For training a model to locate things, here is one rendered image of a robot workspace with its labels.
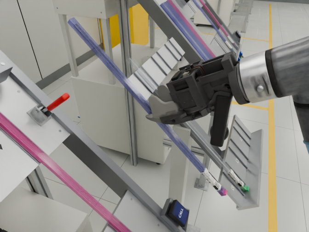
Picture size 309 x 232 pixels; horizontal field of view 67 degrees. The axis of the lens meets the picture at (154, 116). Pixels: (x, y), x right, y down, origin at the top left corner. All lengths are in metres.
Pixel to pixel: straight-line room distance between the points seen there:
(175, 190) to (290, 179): 1.08
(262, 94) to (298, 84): 0.05
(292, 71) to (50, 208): 0.77
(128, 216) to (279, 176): 1.47
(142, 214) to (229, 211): 1.07
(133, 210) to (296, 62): 0.43
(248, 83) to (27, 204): 0.78
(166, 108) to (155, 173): 1.27
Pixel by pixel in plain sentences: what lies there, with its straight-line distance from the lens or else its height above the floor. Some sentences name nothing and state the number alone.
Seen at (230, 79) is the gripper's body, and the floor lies 1.14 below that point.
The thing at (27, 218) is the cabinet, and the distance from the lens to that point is 0.89.
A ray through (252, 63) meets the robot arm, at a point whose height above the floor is 1.17.
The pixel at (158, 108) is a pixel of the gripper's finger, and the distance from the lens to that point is 0.46.
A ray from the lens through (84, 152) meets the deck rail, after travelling 0.55.
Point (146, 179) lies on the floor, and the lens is 1.67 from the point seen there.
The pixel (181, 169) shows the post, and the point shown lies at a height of 0.63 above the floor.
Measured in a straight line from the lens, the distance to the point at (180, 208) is 0.61.
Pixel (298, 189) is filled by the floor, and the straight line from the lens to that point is 1.88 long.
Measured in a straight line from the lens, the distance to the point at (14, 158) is 0.48.
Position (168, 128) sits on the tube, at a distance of 0.51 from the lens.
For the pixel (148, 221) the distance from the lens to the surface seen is 0.59.
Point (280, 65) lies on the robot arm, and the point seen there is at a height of 1.18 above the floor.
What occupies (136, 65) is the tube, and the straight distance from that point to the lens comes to 0.61.
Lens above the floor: 1.31
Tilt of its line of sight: 37 degrees down
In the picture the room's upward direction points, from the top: straight up
